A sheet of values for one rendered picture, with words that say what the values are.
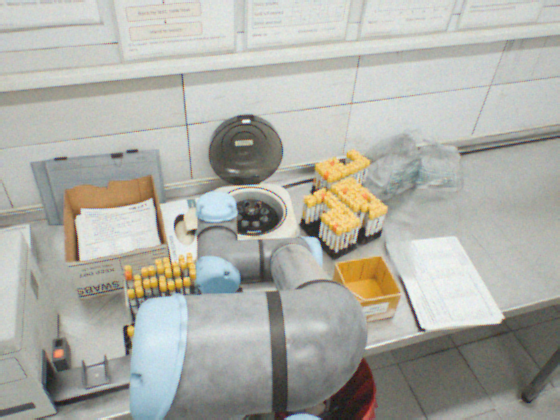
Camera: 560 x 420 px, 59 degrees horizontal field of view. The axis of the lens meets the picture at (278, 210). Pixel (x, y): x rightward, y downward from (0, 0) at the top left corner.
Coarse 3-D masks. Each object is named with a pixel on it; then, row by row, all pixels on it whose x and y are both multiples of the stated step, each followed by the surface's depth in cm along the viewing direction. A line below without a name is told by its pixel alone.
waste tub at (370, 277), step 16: (336, 272) 128; (352, 272) 132; (368, 272) 134; (384, 272) 130; (352, 288) 134; (368, 288) 134; (384, 288) 131; (368, 304) 121; (384, 304) 123; (368, 320) 126
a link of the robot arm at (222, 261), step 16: (208, 240) 86; (224, 240) 86; (240, 240) 87; (256, 240) 87; (208, 256) 83; (224, 256) 84; (240, 256) 84; (256, 256) 84; (208, 272) 81; (224, 272) 82; (240, 272) 84; (256, 272) 85; (208, 288) 83; (224, 288) 84
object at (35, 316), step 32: (0, 256) 98; (32, 256) 109; (0, 288) 93; (32, 288) 104; (0, 320) 88; (32, 320) 99; (0, 352) 87; (32, 352) 95; (64, 352) 111; (0, 384) 93; (32, 384) 96; (0, 416) 100; (32, 416) 103
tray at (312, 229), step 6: (300, 222) 151; (312, 222) 149; (318, 222) 151; (306, 228) 149; (312, 228) 148; (318, 228) 148; (312, 234) 147; (318, 234) 147; (324, 246) 144; (348, 246) 143; (354, 246) 144; (330, 252) 142; (342, 252) 142; (348, 252) 144; (336, 258) 142
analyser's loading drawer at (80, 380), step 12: (108, 360) 111; (120, 360) 111; (60, 372) 109; (72, 372) 109; (84, 372) 106; (96, 372) 109; (108, 372) 108; (120, 372) 109; (48, 384) 106; (60, 384) 107; (72, 384) 107; (84, 384) 104; (96, 384) 106; (108, 384) 107; (120, 384) 108; (60, 396) 105; (72, 396) 105
